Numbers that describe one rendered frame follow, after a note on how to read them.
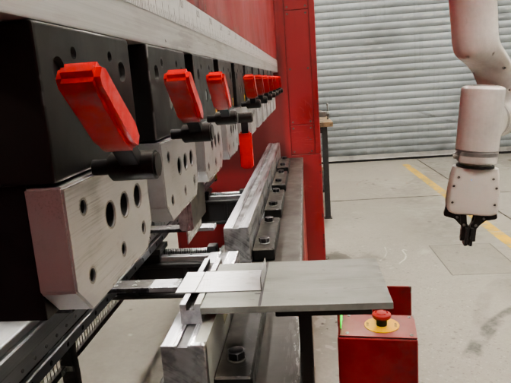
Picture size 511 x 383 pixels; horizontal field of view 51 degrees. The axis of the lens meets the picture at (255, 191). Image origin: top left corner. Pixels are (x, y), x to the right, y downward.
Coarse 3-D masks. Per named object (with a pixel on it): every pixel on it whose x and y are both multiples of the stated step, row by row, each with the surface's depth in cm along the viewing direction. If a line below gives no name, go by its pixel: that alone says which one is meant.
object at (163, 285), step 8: (120, 280) 85; (128, 280) 85; (136, 280) 85; (144, 280) 84; (152, 280) 84; (160, 280) 84; (168, 280) 84; (176, 280) 83; (112, 288) 82; (120, 288) 82; (128, 288) 82; (136, 288) 81; (144, 288) 81; (152, 288) 81; (160, 288) 81; (168, 288) 81; (176, 288) 81; (56, 312) 79; (64, 312) 79
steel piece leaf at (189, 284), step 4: (188, 272) 88; (192, 272) 87; (196, 272) 87; (200, 272) 87; (204, 272) 87; (188, 276) 86; (192, 276) 86; (196, 276) 85; (200, 276) 85; (184, 280) 84; (188, 280) 84; (192, 280) 84; (196, 280) 83; (200, 280) 83; (180, 284) 82; (184, 284) 82; (188, 284) 82; (192, 284) 82; (196, 284) 82; (180, 288) 81; (184, 288) 81; (188, 288) 81; (192, 288) 80; (196, 288) 80; (176, 292) 79; (180, 292) 79; (184, 292) 79; (188, 292) 79; (192, 292) 79
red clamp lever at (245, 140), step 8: (240, 112) 92; (248, 112) 92; (240, 120) 92; (248, 120) 91; (248, 128) 92; (240, 136) 92; (248, 136) 92; (240, 144) 93; (248, 144) 92; (240, 152) 93; (248, 152) 92; (240, 160) 93; (248, 160) 93
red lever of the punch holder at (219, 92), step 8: (216, 72) 64; (208, 80) 64; (216, 80) 64; (224, 80) 64; (208, 88) 65; (216, 88) 65; (224, 88) 65; (216, 96) 66; (224, 96) 66; (216, 104) 68; (224, 104) 68; (216, 112) 71; (224, 112) 70; (232, 112) 71; (208, 120) 72; (216, 120) 71; (224, 120) 71; (232, 120) 71
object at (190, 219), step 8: (200, 184) 82; (200, 192) 82; (192, 200) 76; (200, 200) 81; (192, 208) 76; (200, 208) 81; (184, 216) 75; (192, 216) 75; (200, 216) 81; (184, 224) 76; (192, 224) 76; (200, 224) 85; (192, 232) 79
